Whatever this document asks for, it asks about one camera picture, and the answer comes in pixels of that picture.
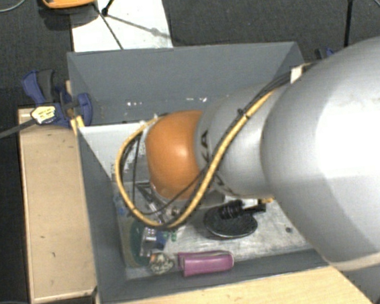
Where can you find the black round disc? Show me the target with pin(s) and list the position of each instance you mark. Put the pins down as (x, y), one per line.
(231, 227)

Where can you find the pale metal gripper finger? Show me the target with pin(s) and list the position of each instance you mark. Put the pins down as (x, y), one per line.
(151, 239)

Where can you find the purple pouch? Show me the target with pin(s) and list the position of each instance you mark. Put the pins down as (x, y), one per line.
(206, 263)

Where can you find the pale wood flat board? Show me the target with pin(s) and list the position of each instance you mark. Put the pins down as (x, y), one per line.
(56, 212)

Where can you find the black cylinder on white bracket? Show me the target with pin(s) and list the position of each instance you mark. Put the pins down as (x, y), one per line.
(231, 209)

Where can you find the dark green round plate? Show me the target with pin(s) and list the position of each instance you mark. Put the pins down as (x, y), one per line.
(135, 245)

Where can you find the spotted brown and white toy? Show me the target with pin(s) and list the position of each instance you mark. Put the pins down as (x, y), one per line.
(160, 263)

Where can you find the grey metal bin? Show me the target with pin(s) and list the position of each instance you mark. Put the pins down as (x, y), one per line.
(175, 78)

